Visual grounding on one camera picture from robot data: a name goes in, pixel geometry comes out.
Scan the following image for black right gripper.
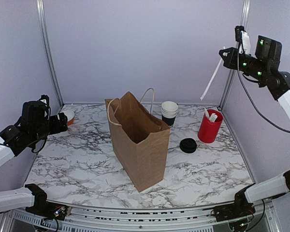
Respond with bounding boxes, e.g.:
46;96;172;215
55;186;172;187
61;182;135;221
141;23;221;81
218;46;268;81

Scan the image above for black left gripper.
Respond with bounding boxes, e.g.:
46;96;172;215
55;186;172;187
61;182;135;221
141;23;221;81
32;112;67;144

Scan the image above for white plastic utensil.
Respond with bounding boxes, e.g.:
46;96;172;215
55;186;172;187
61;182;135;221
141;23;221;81
200;57;223;102

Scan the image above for brown paper bag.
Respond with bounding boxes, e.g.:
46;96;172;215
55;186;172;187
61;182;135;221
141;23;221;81
105;92;170;192

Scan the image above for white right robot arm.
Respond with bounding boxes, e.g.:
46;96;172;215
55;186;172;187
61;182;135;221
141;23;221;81
218;36;290;217

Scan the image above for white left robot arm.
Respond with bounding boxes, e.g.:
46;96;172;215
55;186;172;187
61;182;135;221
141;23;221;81
0;95;68;218

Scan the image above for orange white bowl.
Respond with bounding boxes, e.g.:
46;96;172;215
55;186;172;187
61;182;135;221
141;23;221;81
62;110;75;126

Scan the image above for white utensils in holder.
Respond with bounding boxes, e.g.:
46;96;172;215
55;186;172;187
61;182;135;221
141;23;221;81
204;108;218;122

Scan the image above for red utensil holder cup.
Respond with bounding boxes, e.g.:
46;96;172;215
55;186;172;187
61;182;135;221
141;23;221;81
198;109;223;144

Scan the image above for stack of black paper cups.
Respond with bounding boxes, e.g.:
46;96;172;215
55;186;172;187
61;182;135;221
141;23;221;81
161;101;179;127

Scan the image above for spare black cup lid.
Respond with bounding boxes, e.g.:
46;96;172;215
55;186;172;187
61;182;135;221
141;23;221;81
179;138;197;154

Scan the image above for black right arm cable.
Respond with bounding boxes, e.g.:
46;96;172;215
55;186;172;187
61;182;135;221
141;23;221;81
236;41;290;133

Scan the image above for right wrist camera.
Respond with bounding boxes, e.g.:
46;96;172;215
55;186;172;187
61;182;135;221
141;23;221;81
235;26;251;55

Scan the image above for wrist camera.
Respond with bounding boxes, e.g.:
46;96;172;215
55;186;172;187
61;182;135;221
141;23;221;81
235;26;251;55
39;95;49;108

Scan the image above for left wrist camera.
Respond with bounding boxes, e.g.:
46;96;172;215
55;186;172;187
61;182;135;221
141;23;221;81
39;95;49;108

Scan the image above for aluminium frame post right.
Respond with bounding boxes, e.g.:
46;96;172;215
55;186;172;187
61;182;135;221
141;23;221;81
218;0;252;109

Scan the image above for aluminium frame post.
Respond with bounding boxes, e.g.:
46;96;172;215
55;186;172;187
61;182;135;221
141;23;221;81
36;0;64;108
218;0;252;109

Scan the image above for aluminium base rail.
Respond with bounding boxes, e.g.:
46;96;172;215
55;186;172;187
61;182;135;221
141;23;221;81
0;200;281;232

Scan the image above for aluminium frame post left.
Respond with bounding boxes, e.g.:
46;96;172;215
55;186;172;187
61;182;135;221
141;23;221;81
36;0;64;108

